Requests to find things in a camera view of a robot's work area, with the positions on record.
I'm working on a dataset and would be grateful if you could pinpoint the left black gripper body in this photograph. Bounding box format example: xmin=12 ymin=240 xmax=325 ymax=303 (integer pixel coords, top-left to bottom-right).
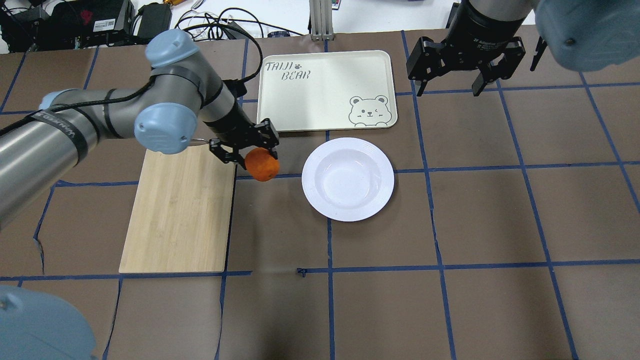
xmin=208 ymin=111 xmax=279 ymax=165

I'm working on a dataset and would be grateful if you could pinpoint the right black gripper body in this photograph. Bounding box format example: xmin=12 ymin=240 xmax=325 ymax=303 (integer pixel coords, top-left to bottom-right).
xmin=406 ymin=17 xmax=526 ymax=81

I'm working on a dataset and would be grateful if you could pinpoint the wooden cutting board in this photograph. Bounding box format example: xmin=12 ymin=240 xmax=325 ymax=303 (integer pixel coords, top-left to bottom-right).
xmin=119 ymin=145 xmax=237 ymax=274

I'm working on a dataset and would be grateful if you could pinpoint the aluminium frame post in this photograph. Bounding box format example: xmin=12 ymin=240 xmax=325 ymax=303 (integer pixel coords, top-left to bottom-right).
xmin=308 ymin=0 xmax=335 ymax=41

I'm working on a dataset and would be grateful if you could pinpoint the black electronics box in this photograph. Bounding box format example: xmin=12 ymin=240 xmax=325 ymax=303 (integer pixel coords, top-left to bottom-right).
xmin=1 ymin=0 xmax=135 ymax=53

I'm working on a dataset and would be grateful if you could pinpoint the orange fruit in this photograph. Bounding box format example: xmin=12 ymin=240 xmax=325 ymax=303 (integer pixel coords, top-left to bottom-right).
xmin=244 ymin=147 xmax=281 ymax=182

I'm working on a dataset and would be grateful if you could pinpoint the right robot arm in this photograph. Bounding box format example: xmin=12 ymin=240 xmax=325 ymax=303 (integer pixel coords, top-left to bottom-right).
xmin=406 ymin=0 xmax=640 ymax=96

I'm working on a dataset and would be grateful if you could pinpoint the black cable bundle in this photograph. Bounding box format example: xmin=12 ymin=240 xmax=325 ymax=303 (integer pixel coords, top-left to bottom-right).
xmin=170 ymin=7 xmax=306 ymax=43

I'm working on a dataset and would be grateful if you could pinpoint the white round plate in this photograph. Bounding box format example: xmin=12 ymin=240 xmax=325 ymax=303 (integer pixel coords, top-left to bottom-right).
xmin=301 ymin=137 xmax=396 ymax=223

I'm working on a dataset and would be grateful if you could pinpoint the cream bear tray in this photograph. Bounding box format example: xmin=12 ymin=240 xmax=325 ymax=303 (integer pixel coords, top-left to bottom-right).
xmin=257 ymin=50 xmax=398 ymax=133

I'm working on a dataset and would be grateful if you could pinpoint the black power adapter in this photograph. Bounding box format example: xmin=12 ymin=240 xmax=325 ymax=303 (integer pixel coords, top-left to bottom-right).
xmin=135 ymin=2 xmax=172 ymax=44

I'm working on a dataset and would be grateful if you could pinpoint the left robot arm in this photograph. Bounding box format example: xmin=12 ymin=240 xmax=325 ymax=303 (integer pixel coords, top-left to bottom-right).
xmin=0 ymin=28 xmax=280 ymax=360

